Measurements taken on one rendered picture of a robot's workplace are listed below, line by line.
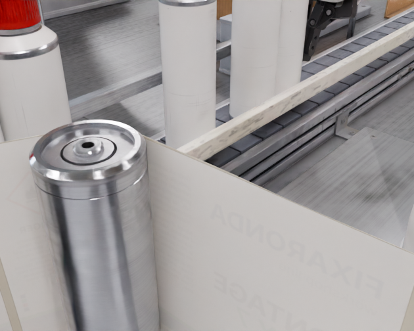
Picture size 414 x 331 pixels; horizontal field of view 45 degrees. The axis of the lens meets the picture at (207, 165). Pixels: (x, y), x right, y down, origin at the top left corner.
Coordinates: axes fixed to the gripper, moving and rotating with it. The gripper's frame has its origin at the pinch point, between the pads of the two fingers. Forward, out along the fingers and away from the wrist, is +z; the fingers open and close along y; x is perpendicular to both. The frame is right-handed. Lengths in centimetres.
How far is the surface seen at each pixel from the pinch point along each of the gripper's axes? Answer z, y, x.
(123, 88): 7.2, -3.0, -24.8
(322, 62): 2.2, -2.9, 12.4
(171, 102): 7.5, 0.3, -21.6
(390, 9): -10, -13, 56
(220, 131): 9.4, 3.8, -17.7
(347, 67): 1.6, 4.1, 5.7
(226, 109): 9.5, -3.4, -7.6
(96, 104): 8.7, -3.0, -27.6
